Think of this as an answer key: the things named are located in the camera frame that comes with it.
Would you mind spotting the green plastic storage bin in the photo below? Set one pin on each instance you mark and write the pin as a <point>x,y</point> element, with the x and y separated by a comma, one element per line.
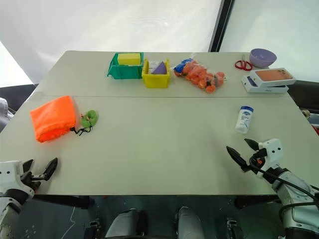
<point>124,71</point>

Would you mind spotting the purple bowl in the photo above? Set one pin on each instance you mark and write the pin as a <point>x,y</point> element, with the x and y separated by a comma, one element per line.
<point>263,58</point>

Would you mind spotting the white printed packet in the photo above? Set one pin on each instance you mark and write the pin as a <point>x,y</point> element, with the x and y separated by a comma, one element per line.
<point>152,65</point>

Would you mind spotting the white flat box blue print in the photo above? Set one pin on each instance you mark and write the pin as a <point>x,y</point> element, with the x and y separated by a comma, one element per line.
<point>264,89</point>

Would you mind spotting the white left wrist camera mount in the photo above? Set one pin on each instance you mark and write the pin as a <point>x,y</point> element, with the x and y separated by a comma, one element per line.
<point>10,174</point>

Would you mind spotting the grey rounded robot leg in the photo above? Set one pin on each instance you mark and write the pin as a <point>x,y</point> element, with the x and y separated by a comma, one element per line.
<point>189,222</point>
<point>122,224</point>

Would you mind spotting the grey cloth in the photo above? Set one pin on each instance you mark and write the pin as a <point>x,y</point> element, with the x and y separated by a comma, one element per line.
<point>5,114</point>

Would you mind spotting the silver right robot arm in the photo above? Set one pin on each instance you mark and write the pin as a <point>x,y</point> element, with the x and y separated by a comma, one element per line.
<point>294,194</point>

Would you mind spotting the black table frame bar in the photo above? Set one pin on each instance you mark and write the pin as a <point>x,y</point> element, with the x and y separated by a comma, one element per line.
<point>256,201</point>
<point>64,200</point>

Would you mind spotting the white phone box orange print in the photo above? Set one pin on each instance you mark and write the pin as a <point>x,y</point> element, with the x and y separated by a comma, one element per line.
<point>272,76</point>

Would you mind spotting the black window frame post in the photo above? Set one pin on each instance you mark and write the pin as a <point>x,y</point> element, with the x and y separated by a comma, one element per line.
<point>220,25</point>

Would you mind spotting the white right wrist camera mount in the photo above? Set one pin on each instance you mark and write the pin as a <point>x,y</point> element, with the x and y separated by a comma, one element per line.
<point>272,152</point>

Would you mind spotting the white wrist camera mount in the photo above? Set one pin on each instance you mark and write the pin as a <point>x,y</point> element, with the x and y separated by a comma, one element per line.
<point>272,152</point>
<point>10,174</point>

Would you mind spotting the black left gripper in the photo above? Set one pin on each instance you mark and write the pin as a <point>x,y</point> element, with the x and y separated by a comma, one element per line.
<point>31,181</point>

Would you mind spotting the yellow plastic storage bin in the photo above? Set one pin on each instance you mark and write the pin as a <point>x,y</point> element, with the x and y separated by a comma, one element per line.
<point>156,80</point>

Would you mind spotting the purple triangular piece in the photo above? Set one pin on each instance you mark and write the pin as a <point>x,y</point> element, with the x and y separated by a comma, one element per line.
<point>160,68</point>

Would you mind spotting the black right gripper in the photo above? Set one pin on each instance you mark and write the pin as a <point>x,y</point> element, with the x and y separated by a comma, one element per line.
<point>258,161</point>

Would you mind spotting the green plush toy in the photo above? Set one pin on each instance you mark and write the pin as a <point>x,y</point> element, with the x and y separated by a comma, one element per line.
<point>90,117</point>

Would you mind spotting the yellow sponge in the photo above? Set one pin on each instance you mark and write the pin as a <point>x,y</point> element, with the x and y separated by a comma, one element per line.
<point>129,59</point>

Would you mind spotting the white lotion tube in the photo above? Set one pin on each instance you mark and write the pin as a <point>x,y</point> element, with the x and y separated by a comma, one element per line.
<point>244,119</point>

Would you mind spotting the clear bag of orange toys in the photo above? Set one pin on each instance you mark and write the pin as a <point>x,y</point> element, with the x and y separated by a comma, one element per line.
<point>199,74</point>

